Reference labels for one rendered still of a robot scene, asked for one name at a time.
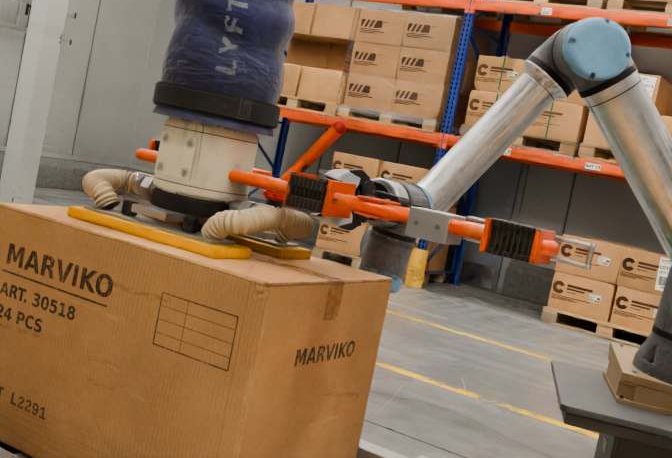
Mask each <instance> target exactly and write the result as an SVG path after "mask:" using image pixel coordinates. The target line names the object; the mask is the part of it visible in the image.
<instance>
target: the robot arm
mask: <svg viewBox="0 0 672 458"><path fill-rule="evenodd" d="M630 55H631V43H630V39H629V37H628V35H627V33H626V31H625V30H624V29H623V28H622V27H621V26H620V25H619V24H618V23H616V22H614V21H612V20H610V19H606V18H601V17H589V18H585V19H582V20H580V21H578V22H573V23H570V24H568V25H566V26H564V27H563V28H561V29H560V30H558V31H557V32H556V33H554V34H553V35H552V36H551V37H550V38H548V39H547V40H546V41H545V42H544V43H543V44H542V45H541V46H540V47H538V48H537V49H536V50H535V51H534V52H533V53H532V54H531V55H530V57H529V58H528V59H527V60H526V61H525V71H524V73H523V74H522V75H521V76H520V77H519V78H518V79H517V80H516V82H515V83H514V84H513V85H512V86H511V87H510V88H509V89H508V90H507V91H506V92H505V93H504V94H503V95H502V96H501V97H500V98H499V99H498V100H497V101H496V102H495V103H494V104H493V105H492V106H491V107H490V109H489V110H488V111H487V112H486V113H485V114H484V115H483V116H482V117H481V118H480V119H479V120H478V121H477V122H476V123H475V124H474V125H473V126H472V127H471V128H470V129H469V130H468V131H467V132H466V133H465V135H464V136H463V137H462V138H461V139H460V140H459V141H458V142H457V143H456V144H455V145H454V146H453V147H452V148H451V149H450V150H449V151H448V152H447V153H446V154H445V155H444V156H443V157H442V158H441V159H440V161H439V162H438V163H437V164H436V165H435V166H434V167H433V168H432V169H431V170H430V171H429V172H428V173H427V174H426V175H425V176H424V177H423V178H422V179H421V180H420V181H419V182H418V183H417V184H415V183H412V182H401V181H395V180H392V177H391V176H387V179H383V178H375V179H372V180H370V177H369V176H368V175H367V174H366V173H365V172H364V171H363V170H359V169H352V170H346V169H335V170H331V171H330V170H322V169H320V170H318V171H319V172H320V173H323V174H325V177H327V178H328V179H330V180H334V181H341V182H347V183H353V184H356V185H357V186H356V191H355V195H354V196H357V195H361V196H368V197H369V196H370V195H372V196H375V198H380V199H390V201H393V202H397V203H401V205H400V206H402V207H407V208H410V207H412V206H413V205H414V204H415V205H420V206H424V207H428V208H432V209H436V210H437V211H442V212H447V211H448V210H449V209H450V207H451V206H452V205H453V204H454V203H455V202H456V201H457V200H458V199H459V198H460V197H461V196H462V195H463V194H464V193H465V192H466V191H467V190H468V189H469V188H470V187H471V186H472V185H473V184H474V183H475V182H476V181H477V180H478V179H479V178H480V177H481V176H482V175H483V173H484V172H485V171H486V170H487V169H488V168H489V167H490V166H491V165H492V164H493V163H494V162H495V161H496V160H497V159H498V158H499V157H500V156H501V155H502V154H503V153H504V152H505V151H506V150H507V149H508V148H509V147H510V146H511V145H512V144H513V143H514V142H515V141H516V139H517V138H518V137H519V136H520V135H521V134H522V133H523V132H524V131H525V130H526V129H527V128H528V127H529V126H530V125H531V124H532V123H533V122H534V121H535V120H536V119H537V118H538V117H539V116H540V115H541V114H542V113H543V112H544V111H545V110H546V109H547V108H548V107H549V106H550V104H551V103H552V102H553V101H555V100H565V99H566V98H567V97H568V96H569V95H570V94H571V93H572V92H574V91H575V90H577V91H578V93H579V95H580V97H581V99H582V100H584V101H585V103H586V105H587V107H588V109H589V111H590V112H591V114H592V116H593V118H594V120H595V122H596V124H597V125H598V127H599V129H600V131H601V133H602V135H603V137H604V138H605V140H606V142H607V144H608V146H609V148H610V150H611V152H612V153H613V155H614V157H615V159H616V161H617V163H618V165H619V166H620V168H621V170H622V172H623V174H624V176H625V178H626V179H627V181H628V183H629V185H630V187H631V189H632V191H633V193H634V194H635V196H636V198H637V200H638V202H639V204H640V206H641V207H642V209H643V211H644V213H645V215H646V217H647V219H648V220H649V222H650V224H651V226H652V228H653V230H654V232H655V234H656V235H657V237H658V239H659V241H660V243H661V245H662V247H663V248H664V250H665V252H666V254H667V256H668V258H669V260H670V262H671V263H672V137H671V135H670V133H669V131H668V129H667V128H666V126H665V124H664V122H663V120H662V118H661V116H660V114H659V112H658V110H657V109H656V107H655V105H654V103H653V101H652V99H651V97H650V95H649V93H648V91H647V90H646V88H645V86H644V84H643V82H642V80H641V78H640V76H639V74H638V69H637V67H636V65H635V63H634V62H633V60H632V58H631V56H630ZM328 179H325V180H328ZM353 212H354V210H351V215H350V218H349V219H348V218H338V217H327V216H322V211H321V213H311V214H310V216H311V217H314V218H316V219H319V220H320V221H321V222H322V223H325V224H328V225H331V226H334V227H338V228H341V229H344V230H348V231H351V230H354V229H355V228H357V227H358V226H361V222H362V223H365V222H366V223H368V224H370V225H373V226H372V227H371V228H369V229H368V230H367V231H366V232H365V233H364V235H363V236H362V238H361V241H360V254H361V262H360V265H359V268H358V269H360V270H364V271H368V272H371V273H375V274H379V275H383V276H386V277H390V278H392V279H393V281H392V286H391V290H390V293H396V292H398V291H399V288H400V286H401V285H402V283H403V281H402V280H403V277H404V274H405V271H406V268H407V265H408V262H409V259H410V256H411V254H412V251H413V248H414V246H415V245H416V244H417V243H418V241H419V239H420V238H416V237H412V236H408V235H405V230H406V225H407V223H404V222H400V221H387V220H386V221H385V222H384V221H380V220H379V219H374V218H367V217H365V216H362V215H358V214H354V213H353ZM632 364H633V366H634V367H636V368H637V369H638V370H640V371H641V372H643V373H645V374H647V375H649V376H651V377H653V378H656V379H658V380H660V381H663V382H666V383H668V384H671V385H672V264H671V266H670V267H669V273H668V276H667V279H666V283H665V286H664V290H663V293H662V297H661V300H660V303H659V307H658V310H657V314H656V317H655V320H654V324H653V327H652V331H651V333H650V335H649V336H648V338H647V339H646V340H645V341H644V343H643V344H642V345H641V347H640V348H639V349H638V350H637V352H636V353H635V355H634V358H633V362H632Z"/></svg>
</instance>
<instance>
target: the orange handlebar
mask: <svg viewBox="0 0 672 458"><path fill-rule="evenodd" d="M135 156H136V158H137V159H139V160H142V161H146V162H151V163H155V164H156V161H157V156H158V151H155V150H149V149H144V148H140V149H138V150H136V152H135ZM229 179H230V181H231V182H235V183H239V184H244V185H248V186H252V187H256V188H261V189H265V190H269V191H273V192H277V193H282V194H285V193H286V189H287V184H288V182H287V181H283V180H279V178H274V177H272V173H271V172H270V171H266V170H262V169H257V168H253V172H243V171H239V170H232V171H231V172H230V173H229ZM332 205H333V206H337V207H341V208H345V209H349V210H354V212H353V213H354V214H358V215H362V216H365V217H367V218H374V219H379V220H380V221H384V222H385V221H386V220H387V221H400V222H404V223H407V220H408V217H409V211H410V208H407V207H402V206H400V205H401V203H397V202H393V201H390V199H380V198H375V196H372V195H370V196H369V197H368V196H361V195H357V196H354V195H349V194H348V195H344V194H340V193H335V194H334V195H333V197H332ZM398 205H399V206H398ZM357 211H358V212H357ZM483 229H484V225H482V224H477V223H473V222H468V221H464V220H463V221H459V220H454V219H452V220H451V222H450V223H449V225H448V230H449V233H451V234H455V235H459V236H463V237H468V238H472V239H476V240H480V241H481V239H482V234H483ZM559 251H560V246H559V244H558V243H557V242H555V241H548V240H544V241H543V242H542V244H541V248H540V254H541V255H545V256H555V255H557V254H558V253H559Z"/></svg>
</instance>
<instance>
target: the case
mask: <svg viewBox="0 0 672 458"><path fill-rule="evenodd" d="M67 211H68V207H60V206H45V205H31V204H17V203H3V202H0V441H1V442H3V443H5V444H7V445H9V446H11V447H13V448H15V449H17V450H19V451H21V452H23V453H25V454H27V455H29V456H31V457H33V458H356V456H357V451H358V447H359V442H360V437H361V432H362V427H363V422H364V417H365V412H366V408H367V403H368V398H369V393H370V388H371V383H372V378H373V373H374V368H375V364H376V359H377V354H378V349H379V344H380V339H381V334H382V329H383V325H384V320H385V315H386V310H387V305H388V300H389V295H390V290H391V286H392V281H393V279H392V278H390V277H386V276H383V275H379V274H375V273H371V272H368V271H364V270H360V269H357V268H353V267H349V266H345V265H342V264H338V263H334V262H331V261H327V260H323V259H319V258H316V257H312V256H311V258H310V260H293V259H278V258H274V257H271V256H267V255H263V254H260V253H256V252H253V251H251V256H250V259H212V258H209V257H205V256H202V255H199V254H195V253H192V252H188V251H185V250H182V249H178V248H175V247H171V246H168V245H165V244H161V243H158V242H154V241H151V240H148V239H144V238H141V237H137V236H134V235H131V234H127V233H124V232H120V231H117V230H114V229H110V228H107V227H103V226H100V225H97V224H93V223H90V222H86V221H83V220H80V219H76V218H73V217H69V216H68V215H67Z"/></svg>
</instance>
